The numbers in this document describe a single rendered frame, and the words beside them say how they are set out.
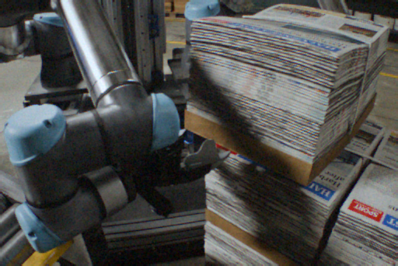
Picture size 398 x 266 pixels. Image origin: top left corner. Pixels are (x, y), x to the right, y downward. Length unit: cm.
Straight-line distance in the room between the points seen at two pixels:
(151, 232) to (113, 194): 85
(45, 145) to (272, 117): 35
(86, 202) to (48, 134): 12
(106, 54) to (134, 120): 12
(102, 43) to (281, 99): 29
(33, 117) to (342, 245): 53
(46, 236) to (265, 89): 39
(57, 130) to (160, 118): 13
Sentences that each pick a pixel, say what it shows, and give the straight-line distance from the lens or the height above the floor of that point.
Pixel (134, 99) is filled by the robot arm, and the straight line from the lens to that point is 41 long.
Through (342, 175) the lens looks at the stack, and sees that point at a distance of 63.
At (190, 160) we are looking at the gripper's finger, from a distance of 53.
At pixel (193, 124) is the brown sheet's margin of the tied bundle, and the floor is 87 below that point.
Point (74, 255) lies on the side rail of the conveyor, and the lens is 62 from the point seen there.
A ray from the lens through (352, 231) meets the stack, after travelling 57.
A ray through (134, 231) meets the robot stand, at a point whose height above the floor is 22.
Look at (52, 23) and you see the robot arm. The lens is 104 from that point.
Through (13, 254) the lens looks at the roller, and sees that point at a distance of 56.
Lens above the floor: 118
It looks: 31 degrees down
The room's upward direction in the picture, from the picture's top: straight up
